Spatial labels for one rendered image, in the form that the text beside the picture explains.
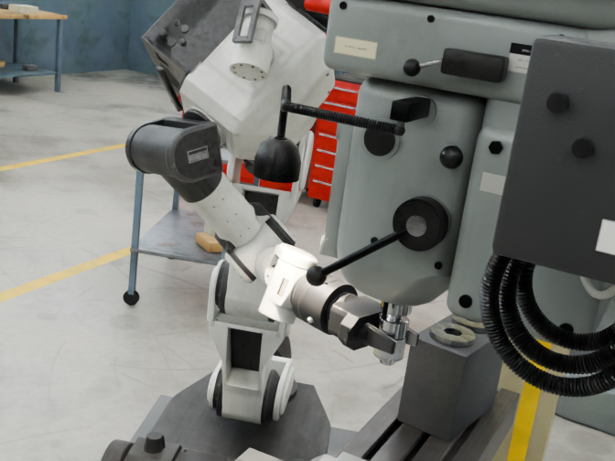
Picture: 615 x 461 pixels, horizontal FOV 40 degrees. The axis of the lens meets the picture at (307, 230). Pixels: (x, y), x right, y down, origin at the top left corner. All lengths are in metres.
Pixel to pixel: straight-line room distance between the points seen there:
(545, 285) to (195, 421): 1.43
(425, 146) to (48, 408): 2.62
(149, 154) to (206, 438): 0.96
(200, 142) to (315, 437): 1.06
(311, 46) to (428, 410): 0.74
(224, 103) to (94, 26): 10.77
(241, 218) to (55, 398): 2.09
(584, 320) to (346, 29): 0.47
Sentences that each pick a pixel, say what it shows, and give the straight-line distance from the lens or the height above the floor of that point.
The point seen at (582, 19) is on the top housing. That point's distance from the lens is 1.05.
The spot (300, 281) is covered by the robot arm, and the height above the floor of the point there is 1.27.
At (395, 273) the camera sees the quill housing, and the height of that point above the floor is 1.37.
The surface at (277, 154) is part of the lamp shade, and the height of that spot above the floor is 1.49.
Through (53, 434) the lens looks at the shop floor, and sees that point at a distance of 3.38.
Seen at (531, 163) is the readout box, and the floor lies 1.61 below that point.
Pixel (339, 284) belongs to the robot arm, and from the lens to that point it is 1.37.
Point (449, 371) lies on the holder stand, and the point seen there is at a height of 1.05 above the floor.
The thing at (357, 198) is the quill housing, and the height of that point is 1.46.
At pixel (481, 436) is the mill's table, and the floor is 0.91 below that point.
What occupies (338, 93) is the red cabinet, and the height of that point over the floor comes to 0.90.
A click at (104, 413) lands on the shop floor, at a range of 3.51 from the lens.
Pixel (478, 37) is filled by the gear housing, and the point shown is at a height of 1.70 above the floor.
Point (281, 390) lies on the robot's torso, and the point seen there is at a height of 0.72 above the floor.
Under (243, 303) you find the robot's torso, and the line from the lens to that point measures 1.99.
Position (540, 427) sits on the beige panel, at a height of 0.30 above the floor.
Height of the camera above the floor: 1.76
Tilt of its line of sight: 17 degrees down
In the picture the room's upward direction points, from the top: 8 degrees clockwise
